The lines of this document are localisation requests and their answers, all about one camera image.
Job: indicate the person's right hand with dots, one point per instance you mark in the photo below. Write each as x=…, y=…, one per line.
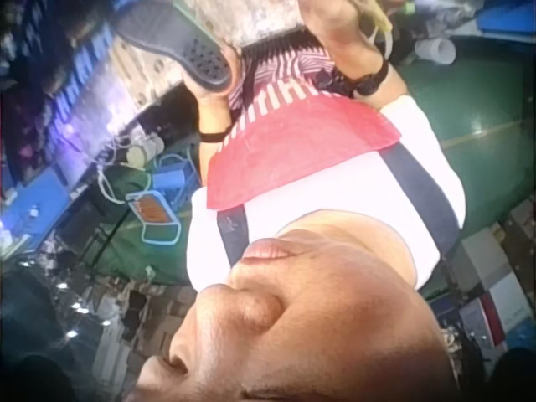
x=335, y=29

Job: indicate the person's left hand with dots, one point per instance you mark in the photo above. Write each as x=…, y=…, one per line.
x=209, y=94

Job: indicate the pale yellow shoe strip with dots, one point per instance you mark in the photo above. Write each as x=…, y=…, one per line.
x=381, y=21

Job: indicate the dark grey shoe sole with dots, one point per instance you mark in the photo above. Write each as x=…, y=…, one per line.
x=180, y=37

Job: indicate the beige speckled workbench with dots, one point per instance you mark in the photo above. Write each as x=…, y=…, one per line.
x=247, y=19

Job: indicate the black wrist band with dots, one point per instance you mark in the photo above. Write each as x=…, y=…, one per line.
x=213, y=136
x=368, y=84

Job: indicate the white plastic cup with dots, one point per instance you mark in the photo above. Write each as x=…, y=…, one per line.
x=435, y=51

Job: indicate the small blue box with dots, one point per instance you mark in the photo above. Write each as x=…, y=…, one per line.
x=169, y=178

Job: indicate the shelf with blue packets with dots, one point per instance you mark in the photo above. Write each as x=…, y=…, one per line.
x=79, y=71

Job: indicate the blue plastic tray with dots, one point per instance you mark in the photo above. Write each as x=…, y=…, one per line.
x=506, y=17

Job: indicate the blue table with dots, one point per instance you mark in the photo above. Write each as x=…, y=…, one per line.
x=33, y=205

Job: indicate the stack of cartons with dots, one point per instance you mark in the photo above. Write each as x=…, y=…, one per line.
x=490, y=285

